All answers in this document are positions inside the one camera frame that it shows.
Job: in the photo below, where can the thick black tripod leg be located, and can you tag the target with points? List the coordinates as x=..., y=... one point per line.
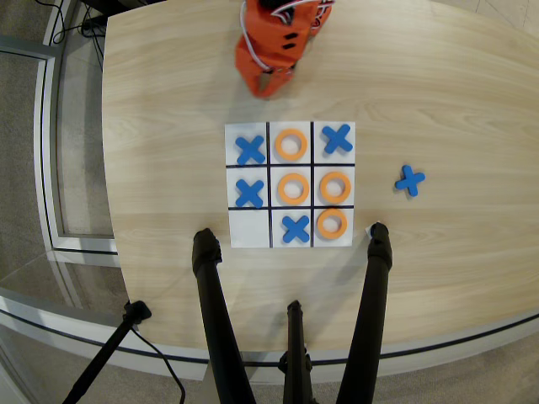
x=370, y=303
x=215, y=303

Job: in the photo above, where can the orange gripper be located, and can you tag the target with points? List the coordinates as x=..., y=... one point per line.
x=262, y=82

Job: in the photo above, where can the blue foam cross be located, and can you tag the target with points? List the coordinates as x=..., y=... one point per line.
x=249, y=193
x=296, y=229
x=250, y=150
x=409, y=180
x=337, y=138

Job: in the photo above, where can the thin black tripod leg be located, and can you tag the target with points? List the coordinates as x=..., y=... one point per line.
x=297, y=345

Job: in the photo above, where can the black stand leg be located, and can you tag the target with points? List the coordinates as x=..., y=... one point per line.
x=105, y=353

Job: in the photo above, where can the metal floor frame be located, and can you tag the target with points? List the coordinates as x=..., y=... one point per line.
x=44, y=147

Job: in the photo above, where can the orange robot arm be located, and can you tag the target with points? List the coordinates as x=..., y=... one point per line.
x=273, y=33

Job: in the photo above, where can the white tape piece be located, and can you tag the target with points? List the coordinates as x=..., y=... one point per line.
x=367, y=230

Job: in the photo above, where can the white tic-tac-toe grid board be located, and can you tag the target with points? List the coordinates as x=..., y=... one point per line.
x=250, y=227

